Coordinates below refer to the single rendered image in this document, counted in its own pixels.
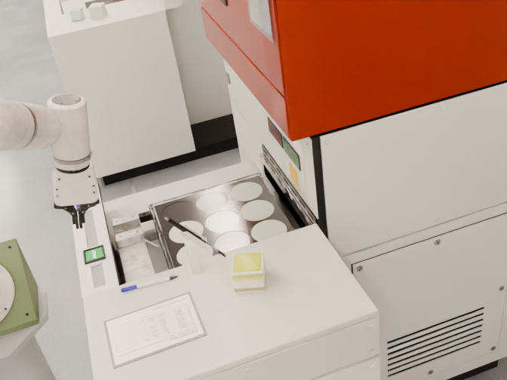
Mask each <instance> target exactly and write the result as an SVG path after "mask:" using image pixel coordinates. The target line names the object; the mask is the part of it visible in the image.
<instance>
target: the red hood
mask: <svg viewBox="0 0 507 380"><path fill-rule="evenodd" d="M199 1H200V5H201V13H202V18H203V22H204V30H205V35H206V37H207V39H208V40H209V41H210V42H211V44H212V45H213V46H214V47H215V48H216V49H217V51H218V52H219V53H220V55H221V56H222V57H223V58H224V60H225V61H226V62H227V63H228V64H229V65H230V67H231V68H232V69H233V71H234V72H235V73H236V75H237V76H238V77H239V78H240V79H241V80H242V81H243V83H244V84H245V85H246V87H247V88H248V89H249V91H250V92H251V93H252V94H253V95H254V96H255V97H256V99H257V100H258V101H259V103H260V104H261V105H262V107H263V108H264V109H265V110H266V111H267V112H268V113H269V115H270V116H271V117H272V119H273V120H274V121H275V123H276V124H277V125H278V126H279V127H280V128H281V130H282V131H283V132H284V134H285V135H286V136H287V138H288V139H289V140H290V141H291V142H293V141H297V140H299V139H304V138H307V137H309V136H314V135H317V134H320V133H324V132H328V131H330V130H335V129H338V128H341V127H345V126H349V125H351V124H356V123H359V122H362V121H366V120H370V119H372V118H377V117H380V116H383V115H387V114H391V113H393V112H398V111H401V110H404V109H409V108H411V107H414V106H419V105H422V104H425V103H430V102H432V101H436V100H440V99H443V98H446V97H451V96H453V95H457V94H459V93H464V92H467V91H470V90H474V89H478V88H480V87H485V86H488V85H491V84H495V83H499V82H501V81H506V80H507V0H199Z"/></svg>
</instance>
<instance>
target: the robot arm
mask: <svg viewBox="0 0 507 380"><path fill-rule="evenodd" d="M46 105H47V107H45V106H40V105H36V104H32V103H24V102H18V101H13V100H3V99H0V151H18V150H33V149H44V148H47V147H48V146H51V148H52V154H53V161H54V164H53V168H52V185H53V193H54V209H61V210H62V209H64V210H65V211H67V212H68V213H70V215H71V216H72V224H73V225H75V226H76V229H79V226H80V228H83V226H82V223H85V212H86V211H87V210H88V209H89V208H90V207H91V206H94V205H97V204H99V203H100V199H99V198H98V190H97V179H96V174H95V170H94V165H93V163H92V161H90V159H91V157H93V152H92V151H91V147H90V138H89V129H88V111H87V102H86V99H85V98H84V97H82V96H79V95H76V94H71V93H65V94H59V95H56V96H53V97H51V98H50V99H48V101H47V103H46ZM78 204H80V207H79V209H78V212H77V209H75V207H74V205H78ZM78 221H79V225H78ZM14 297H15V288H14V282H13V279H12V277H11V276H10V274H9V272H8V271H7V270H6V269H5V268H4V267H3V266H1V265H0V322H1V321H2V320H3V319H4V318H5V317H6V315H7V314H8V312H9V311H10V309H11V307H12V305H13V303H14Z"/></svg>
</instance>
